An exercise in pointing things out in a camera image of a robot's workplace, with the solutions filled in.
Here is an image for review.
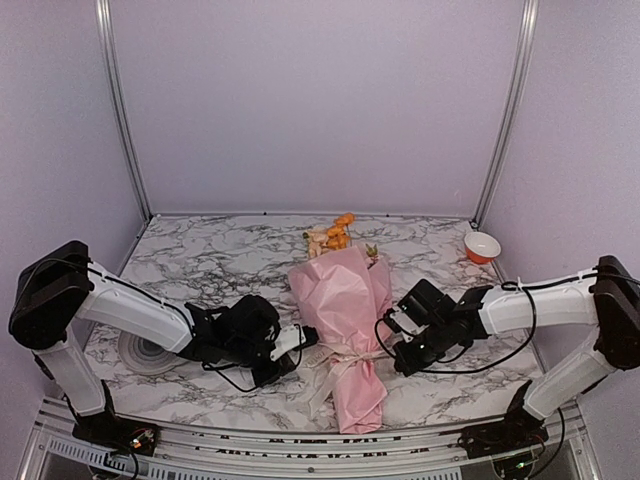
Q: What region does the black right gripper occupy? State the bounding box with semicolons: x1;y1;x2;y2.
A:
392;321;452;378

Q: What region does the pink wrapping paper sheet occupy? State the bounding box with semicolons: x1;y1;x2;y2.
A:
288;245;392;435

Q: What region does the cream printed ribbon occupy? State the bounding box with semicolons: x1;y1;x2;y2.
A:
301;343;387;418

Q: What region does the peach fake flower stem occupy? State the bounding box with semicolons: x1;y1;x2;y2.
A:
303;227;330;259

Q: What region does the orange fake flower stem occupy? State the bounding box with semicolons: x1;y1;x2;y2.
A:
326;212;355;250

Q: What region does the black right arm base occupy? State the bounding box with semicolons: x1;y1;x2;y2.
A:
457;380;549;459

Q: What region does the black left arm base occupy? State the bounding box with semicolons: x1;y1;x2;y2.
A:
65;382;160;457

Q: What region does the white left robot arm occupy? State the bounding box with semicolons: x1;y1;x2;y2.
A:
9;241;306;445

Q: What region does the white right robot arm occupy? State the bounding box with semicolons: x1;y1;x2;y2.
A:
391;255;639;448

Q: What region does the orange bowl white inside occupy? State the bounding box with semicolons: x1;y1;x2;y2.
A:
464;231;502;265

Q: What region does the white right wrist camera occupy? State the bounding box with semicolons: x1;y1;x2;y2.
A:
383;308;419;342

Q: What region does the aluminium front rail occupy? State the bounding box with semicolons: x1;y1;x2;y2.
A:
16;398;602;479

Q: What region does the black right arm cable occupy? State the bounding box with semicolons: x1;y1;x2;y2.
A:
373;272;640;376

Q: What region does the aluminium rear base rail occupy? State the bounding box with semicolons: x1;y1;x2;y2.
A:
151;210;473;221

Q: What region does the aluminium frame post right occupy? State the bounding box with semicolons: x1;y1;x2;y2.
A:
472;0;539;228

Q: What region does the aluminium frame post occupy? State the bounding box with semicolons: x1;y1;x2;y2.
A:
95;0;153;223
472;0;539;228

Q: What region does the aluminium frame post left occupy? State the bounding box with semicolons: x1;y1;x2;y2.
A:
95;0;153;223

